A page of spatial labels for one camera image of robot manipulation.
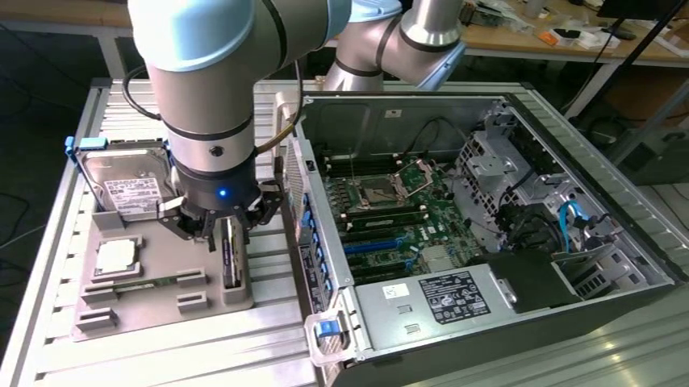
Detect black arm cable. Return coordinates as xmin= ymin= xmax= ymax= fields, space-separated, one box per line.
xmin=120 ymin=60 xmax=303 ymax=156

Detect wooden desk white legs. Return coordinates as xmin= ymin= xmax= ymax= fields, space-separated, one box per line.
xmin=459 ymin=0 xmax=689 ymax=119
xmin=0 ymin=0 xmax=136 ymax=80

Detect grey power supply unit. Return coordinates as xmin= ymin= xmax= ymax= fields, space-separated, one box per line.
xmin=351 ymin=267 xmax=519 ymax=352

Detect silver CPU chip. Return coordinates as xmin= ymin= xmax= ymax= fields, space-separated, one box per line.
xmin=94 ymin=240 xmax=138 ymax=273

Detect grey parts rack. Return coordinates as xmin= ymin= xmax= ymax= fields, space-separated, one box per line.
xmin=69 ymin=208 xmax=256 ymax=343

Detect silver hard disk blue rails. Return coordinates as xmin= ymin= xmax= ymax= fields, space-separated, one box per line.
xmin=64 ymin=135 xmax=176 ymax=222

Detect black monitor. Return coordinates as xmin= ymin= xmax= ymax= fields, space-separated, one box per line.
xmin=595 ymin=0 xmax=689 ymax=21

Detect CPU socket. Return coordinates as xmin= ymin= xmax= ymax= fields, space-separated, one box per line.
xmin=356 ymin=174 xmax=403 ymax=211

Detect metal disk bay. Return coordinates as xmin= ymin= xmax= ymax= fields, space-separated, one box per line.
xmin=536 ymin=173 xmax=655 ymax=302

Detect metal drive cage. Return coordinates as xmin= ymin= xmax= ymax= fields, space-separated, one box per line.
xmin=454 ymin=100 xmax=571 ymax=214

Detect black looped wire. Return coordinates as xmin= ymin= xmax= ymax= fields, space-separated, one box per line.
xmin=403 ymin=116 xmax=470 ymax=160

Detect Nvidia Quadro graphics card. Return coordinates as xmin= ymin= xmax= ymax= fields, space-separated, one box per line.
xmin=219 ymin=215 xmax=251 ymax=289

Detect green RAM stick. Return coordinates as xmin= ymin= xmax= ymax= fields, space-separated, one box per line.
xmin=110 ymin=275 xmax=180 ymax=293
xmin=347 ymin=215 xmax=426 ymax=233

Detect metal socket cover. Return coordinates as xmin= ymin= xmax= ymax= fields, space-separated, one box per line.
xmin=394 ymin=158 xmax=438 ymax=187

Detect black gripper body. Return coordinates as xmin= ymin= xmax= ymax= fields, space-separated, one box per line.
xmin=172 ymin=160 xmax=267 ymax=218

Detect green motherboard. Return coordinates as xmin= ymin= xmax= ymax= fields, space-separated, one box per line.
xmin=320 ymin=155 xmax=478 ymax=285

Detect black box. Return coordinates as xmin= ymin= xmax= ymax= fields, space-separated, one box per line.
xmin=613 ymin=128 xmax=689 ymax=186

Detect blue data wire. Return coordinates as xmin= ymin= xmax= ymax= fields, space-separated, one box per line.
xmin=555 ymin=200 xmax=586 ymax=256

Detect clear plastic case latch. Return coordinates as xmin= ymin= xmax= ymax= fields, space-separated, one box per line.
xmin=275 ymin=91 xmax=307 ymax=136
xmin=303 ymin=309 xmax=356 ymax=367

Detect white orange object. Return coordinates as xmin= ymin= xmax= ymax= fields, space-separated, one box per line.
xmin=535 ymin=26 xmax=614 ymax=50

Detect black slanted pole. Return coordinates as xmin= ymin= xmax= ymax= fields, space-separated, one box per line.
xmin=558 ymin=0 xmax=689 ymax=112

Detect black wire bundle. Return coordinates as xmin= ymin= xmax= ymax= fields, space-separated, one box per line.
xmin=495 ymin=169 xmax=567 ymax=253

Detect silver chipset heatsink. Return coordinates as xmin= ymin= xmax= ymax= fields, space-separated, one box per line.
xmin=423 ymin=247 xmax=459 ymax=272

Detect blue expansion slot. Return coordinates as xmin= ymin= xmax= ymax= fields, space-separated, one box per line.
xmin=341 ymin=238 xmax=408 ymax=255

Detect green circuit board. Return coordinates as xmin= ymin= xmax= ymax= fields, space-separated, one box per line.
xmin=463 ymin=0 xmax=515 ymax=28

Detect black open PC case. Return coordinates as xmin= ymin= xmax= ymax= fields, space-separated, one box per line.
xmin=273 ymin=90 xmax=689 ymax=387

